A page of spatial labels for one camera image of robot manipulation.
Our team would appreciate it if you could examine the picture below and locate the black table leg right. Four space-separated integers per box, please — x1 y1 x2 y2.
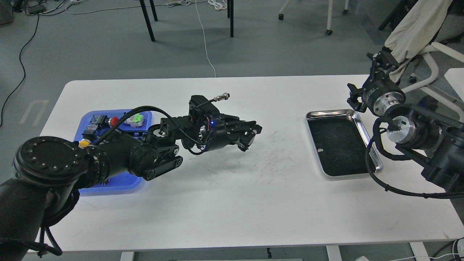
226 0 234 38

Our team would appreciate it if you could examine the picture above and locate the black table leg left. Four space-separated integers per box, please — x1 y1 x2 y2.
139 0 158 42

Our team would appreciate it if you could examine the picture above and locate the yellow push button switch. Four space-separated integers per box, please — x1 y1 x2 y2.
78 124 98 148

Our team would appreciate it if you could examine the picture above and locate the red push button switch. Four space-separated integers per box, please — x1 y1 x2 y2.
89 115 119 128

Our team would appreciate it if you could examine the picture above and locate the beige cloth on chair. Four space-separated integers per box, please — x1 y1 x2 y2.
384 0 452 83

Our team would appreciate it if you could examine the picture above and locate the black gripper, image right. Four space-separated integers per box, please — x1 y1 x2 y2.
347 50 406 117

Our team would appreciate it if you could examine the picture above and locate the white floor cable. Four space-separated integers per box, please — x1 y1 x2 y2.
65 0 229 78

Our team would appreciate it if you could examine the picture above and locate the black floor cable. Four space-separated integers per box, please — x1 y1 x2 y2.
0 0 69 126

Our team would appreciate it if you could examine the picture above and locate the grey green connector block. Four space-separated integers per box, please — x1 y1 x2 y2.
123 113 145 128

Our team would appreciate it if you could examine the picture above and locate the blue plastic tray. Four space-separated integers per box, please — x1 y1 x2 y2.
74 109 152 196

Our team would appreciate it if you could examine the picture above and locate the white rolling stand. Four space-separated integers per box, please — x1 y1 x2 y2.
277 0 350 36

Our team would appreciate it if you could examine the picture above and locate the silver metal tray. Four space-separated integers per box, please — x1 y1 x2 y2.
306 109 384 181

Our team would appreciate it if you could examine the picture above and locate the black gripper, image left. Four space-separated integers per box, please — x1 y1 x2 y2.
198 114 262 152

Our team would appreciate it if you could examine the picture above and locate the black table leg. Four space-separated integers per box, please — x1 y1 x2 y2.
226 0 234 38
139 0 158 42

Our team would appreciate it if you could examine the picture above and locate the small black gear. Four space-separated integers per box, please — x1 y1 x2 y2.
239 138 249 148

